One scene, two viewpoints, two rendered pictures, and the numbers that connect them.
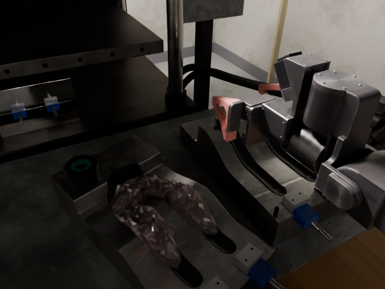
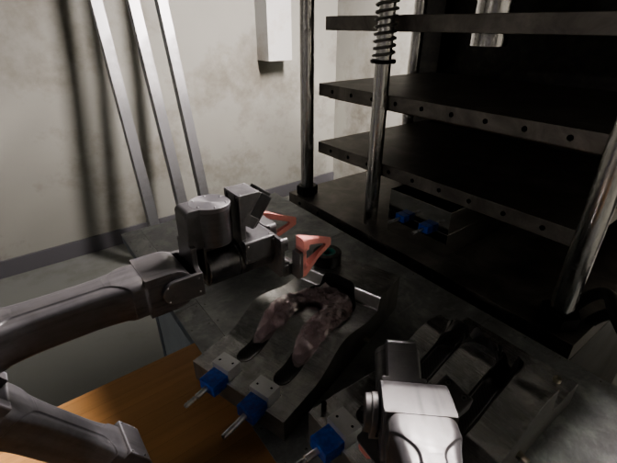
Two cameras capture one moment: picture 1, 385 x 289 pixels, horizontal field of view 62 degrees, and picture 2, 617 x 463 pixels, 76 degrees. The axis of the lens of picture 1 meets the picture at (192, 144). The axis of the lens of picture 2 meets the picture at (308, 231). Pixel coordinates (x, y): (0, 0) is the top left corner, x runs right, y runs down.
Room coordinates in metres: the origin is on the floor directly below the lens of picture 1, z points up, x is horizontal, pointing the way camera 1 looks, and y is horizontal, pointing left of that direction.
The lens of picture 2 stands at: (0.41, -0.68, 1.52)
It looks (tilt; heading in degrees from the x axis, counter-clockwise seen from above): 28 degrees down; 82
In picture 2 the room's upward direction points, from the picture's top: straight up
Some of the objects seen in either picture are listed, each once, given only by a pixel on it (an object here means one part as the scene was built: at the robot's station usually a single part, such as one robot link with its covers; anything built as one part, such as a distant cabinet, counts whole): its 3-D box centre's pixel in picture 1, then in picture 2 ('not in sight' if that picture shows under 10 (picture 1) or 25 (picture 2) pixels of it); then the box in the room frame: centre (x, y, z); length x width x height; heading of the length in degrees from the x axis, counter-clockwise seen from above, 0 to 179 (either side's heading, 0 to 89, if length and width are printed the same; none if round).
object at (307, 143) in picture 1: (317, 144); (218, 258); (0.34, -0.16, 1.21); 0.07 x 0.06 x 0.07; 30
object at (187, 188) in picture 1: (158, 205); (308, 310); (0.51, 0.07, 0.90); 0.26 x 0.18 x 0.08; 46
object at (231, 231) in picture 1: (156, 218); (307, 322); (0.50, 0.08, 0.85); 0.50 x 0.26 x 0.11; 46
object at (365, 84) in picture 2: not in sight; (485, 97); (1.28, 0.78, 1.26); 1.10 x 0.74 x 0.05; 119
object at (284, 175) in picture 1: (255, 152); (451, 399); (0.75, -0.19, 0.87); 0.50 x 0.26 x 0.14; 29
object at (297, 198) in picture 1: (308, 218); (322, 446); (0.49, -0.27, 0.89); 0.13 x 0.05 x 0.05; 29
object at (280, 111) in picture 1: (291, 92); (252, 220); (0.39, -0.13, 1.25); 0.07 x 0.06 x 0.11; 120
